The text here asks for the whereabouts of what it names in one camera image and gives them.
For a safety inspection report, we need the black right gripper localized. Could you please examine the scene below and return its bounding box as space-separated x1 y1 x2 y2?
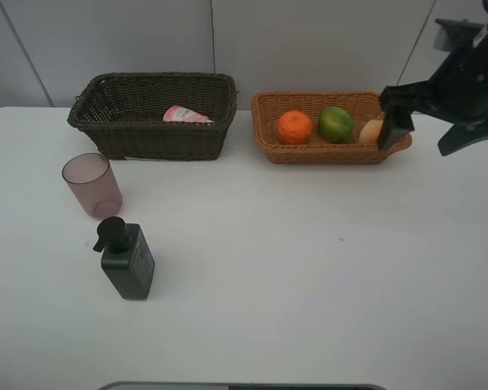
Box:
377 36 488 156

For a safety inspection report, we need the red-yellow peach fruit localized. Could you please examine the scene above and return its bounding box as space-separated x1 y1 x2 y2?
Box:
358 119 383 144

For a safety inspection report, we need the green mango fruit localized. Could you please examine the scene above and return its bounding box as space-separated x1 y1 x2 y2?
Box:
316 106 354 144

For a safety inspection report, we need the orange mandarin fruit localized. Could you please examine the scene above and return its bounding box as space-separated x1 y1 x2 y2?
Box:
277 110 314 145

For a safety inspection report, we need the pink lotion bottle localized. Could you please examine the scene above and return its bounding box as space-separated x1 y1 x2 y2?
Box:
163 106 213 124

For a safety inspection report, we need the translucent pink plastic cup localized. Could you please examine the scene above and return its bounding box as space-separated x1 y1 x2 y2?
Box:
62 153 123 219

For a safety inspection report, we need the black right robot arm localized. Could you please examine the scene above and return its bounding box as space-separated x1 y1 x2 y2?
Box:
377 1 488 156

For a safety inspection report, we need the light orange wicker basket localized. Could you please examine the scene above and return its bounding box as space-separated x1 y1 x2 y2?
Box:
251 91 412 165

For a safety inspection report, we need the dark brown wicker basket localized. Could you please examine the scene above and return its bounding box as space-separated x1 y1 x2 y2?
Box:
68 72 237 161

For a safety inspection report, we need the black pump dispenser bottle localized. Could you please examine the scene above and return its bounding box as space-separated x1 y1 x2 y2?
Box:
93 216 155 301

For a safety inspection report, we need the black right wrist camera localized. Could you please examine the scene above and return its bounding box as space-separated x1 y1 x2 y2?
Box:
434 19 483 53

